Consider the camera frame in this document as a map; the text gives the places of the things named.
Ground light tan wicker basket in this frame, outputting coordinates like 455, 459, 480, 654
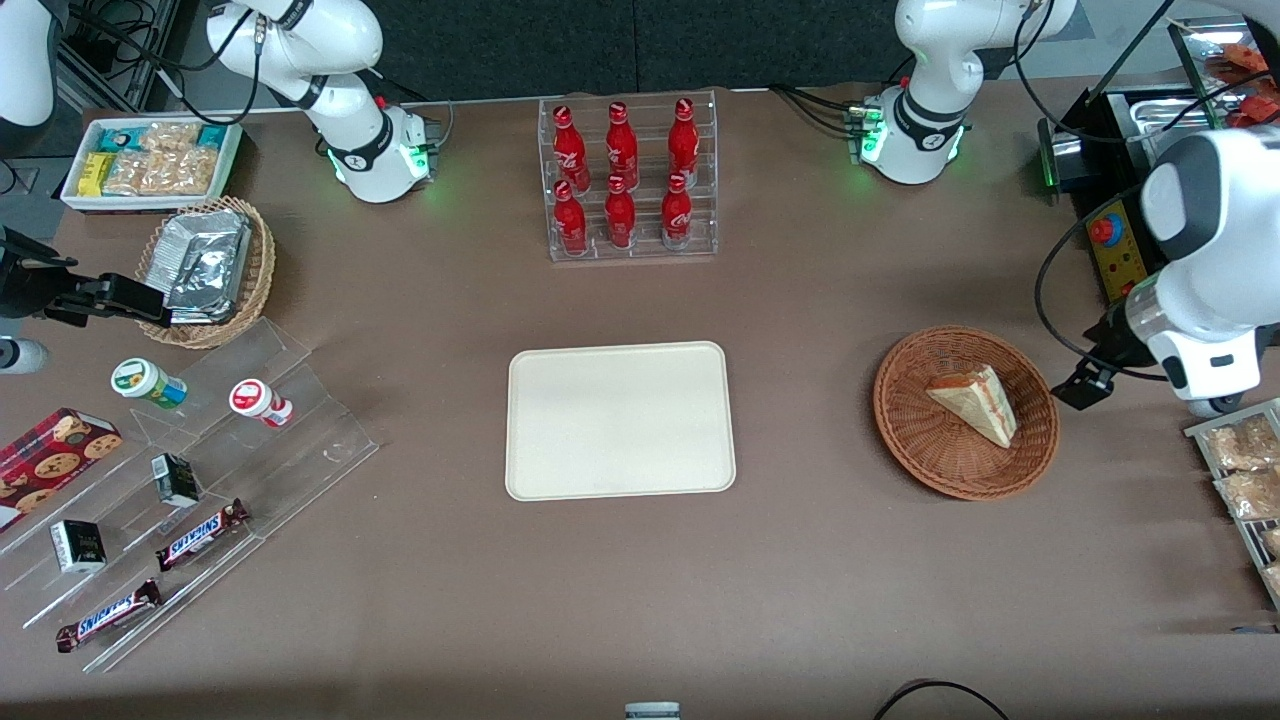
134, 196, 277, 350

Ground black food display case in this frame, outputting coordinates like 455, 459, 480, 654
1037, 15, 1280, 306

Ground green lid white cup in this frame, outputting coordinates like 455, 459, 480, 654
110, 357, 189, 412

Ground clear acrylic bottle rack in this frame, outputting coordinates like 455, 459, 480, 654
537, 89, 720, 264

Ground small black white carton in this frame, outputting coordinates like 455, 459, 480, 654
49, 518, 108, 575
150, 452, 202, 509

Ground silver foil pack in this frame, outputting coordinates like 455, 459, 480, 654
157, 208, 253, 301
163, 288, 243, 327

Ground brown Snickers bar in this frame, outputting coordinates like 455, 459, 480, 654
54, 578, 164, 654
154, 497, 252, 573

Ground grey wire tray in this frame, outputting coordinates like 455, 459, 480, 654
1184, 397, 1280, 612

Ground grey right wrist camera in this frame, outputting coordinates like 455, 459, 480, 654
0, 338, 49, 377

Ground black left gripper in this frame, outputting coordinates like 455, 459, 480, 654
1051, 298, 1161, 412

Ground black cable on table edge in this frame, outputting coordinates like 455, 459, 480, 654
872, 679, 1012, 720

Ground white rectangular snack bin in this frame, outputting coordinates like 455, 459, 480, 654
60, 115, 245, 214

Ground triangle sandwich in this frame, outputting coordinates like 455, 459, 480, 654
926, 364, 1019, 450

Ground brown wicker basket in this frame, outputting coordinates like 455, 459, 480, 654
873, 326, 1061, 502

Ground steel food pan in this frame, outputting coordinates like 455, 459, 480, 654
1128, 92, 1246, 166

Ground red plaid cookie box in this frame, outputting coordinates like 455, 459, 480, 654
0, 407, 124, 534

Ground yellow snack pack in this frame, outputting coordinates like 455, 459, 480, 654
77, 152, 117, 199

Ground red lid white cup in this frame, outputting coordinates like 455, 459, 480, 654
228, 378, 295, 430

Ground red cola bottle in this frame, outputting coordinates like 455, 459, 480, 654
667, 97, 701, 183
660, 172, 694, 250
605, 101, 640, 187
552, 180, 590, 257
552, 105, 592, 193
603, 175, 638, 250

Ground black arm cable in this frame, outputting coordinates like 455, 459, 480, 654
58, 0, 266, 128
1034, 190, 1171, 383

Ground clear bag of crackers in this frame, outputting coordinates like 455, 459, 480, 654
102, 150, 148, 197
140, 121, 203, 154
140, 147, 218, 197

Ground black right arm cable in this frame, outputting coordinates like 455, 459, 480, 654
58, 0, 266, 128

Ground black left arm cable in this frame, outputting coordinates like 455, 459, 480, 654
1034, 190, 1171, 383

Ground clear bag of fried snacks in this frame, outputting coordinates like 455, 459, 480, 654
1214, 467, 1280, 522
1203, 413, 1280, 472

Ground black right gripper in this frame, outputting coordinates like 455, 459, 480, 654
0, 228, 172, 329

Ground clear acrylic stepped stand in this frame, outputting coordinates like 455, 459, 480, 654
0, 318, 382, 674

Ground beige plastic tray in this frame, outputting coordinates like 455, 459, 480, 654
505, 341, 738, 502

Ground black left base cables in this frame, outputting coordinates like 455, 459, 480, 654
768, 84, 873, 139

